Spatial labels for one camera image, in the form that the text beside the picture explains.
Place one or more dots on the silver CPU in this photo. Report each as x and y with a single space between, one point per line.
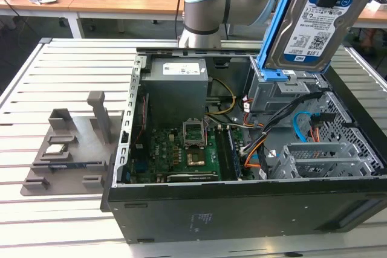
55 150

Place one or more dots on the grey metal drive cage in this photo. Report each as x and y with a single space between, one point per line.
317 161

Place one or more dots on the grey disk bay blue latch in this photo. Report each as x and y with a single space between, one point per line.
272 95

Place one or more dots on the blue RAM stick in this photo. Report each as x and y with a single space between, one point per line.
69 166

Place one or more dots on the green motherboard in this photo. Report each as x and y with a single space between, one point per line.
169 155

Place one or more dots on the grey power supply unit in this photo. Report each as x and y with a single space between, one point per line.
175 92

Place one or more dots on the black RAM slot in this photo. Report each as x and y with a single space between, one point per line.
222 152

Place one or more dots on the wooden desk white frame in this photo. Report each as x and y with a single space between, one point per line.
36 7
127 2

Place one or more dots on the installed RAM stick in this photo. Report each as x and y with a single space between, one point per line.
235 155

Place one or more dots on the white box dark print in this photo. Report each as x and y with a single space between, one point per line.
379 4

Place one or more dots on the black graphics card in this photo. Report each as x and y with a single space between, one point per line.
190 177

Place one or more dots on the grey parts rack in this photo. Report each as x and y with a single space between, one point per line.
78 149

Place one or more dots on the CPU socket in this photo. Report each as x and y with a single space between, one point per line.
196 159

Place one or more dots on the black open PC case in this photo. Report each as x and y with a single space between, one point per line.
242 209

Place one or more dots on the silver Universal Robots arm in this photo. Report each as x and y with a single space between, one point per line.
205 10

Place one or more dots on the hard disk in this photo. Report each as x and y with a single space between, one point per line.
311 28

